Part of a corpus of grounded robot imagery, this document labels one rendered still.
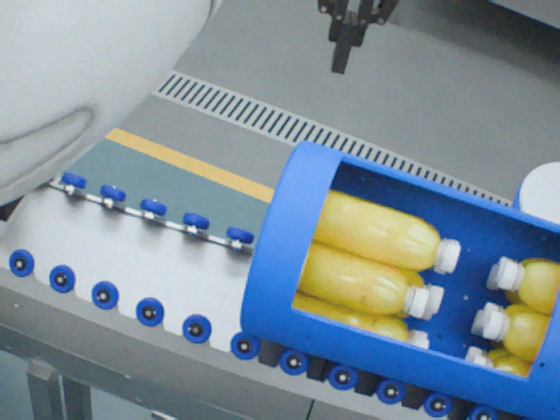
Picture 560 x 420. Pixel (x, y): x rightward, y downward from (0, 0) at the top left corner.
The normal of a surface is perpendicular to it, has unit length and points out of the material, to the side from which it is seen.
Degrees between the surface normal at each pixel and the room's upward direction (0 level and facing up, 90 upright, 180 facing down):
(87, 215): 0
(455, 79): 0
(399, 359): 89
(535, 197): 0
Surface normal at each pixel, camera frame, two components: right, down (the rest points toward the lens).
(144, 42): 0.89, 0.21
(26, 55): 0.65, 0.01
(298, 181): 0.08, -0.57
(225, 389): -0.22, 0.39
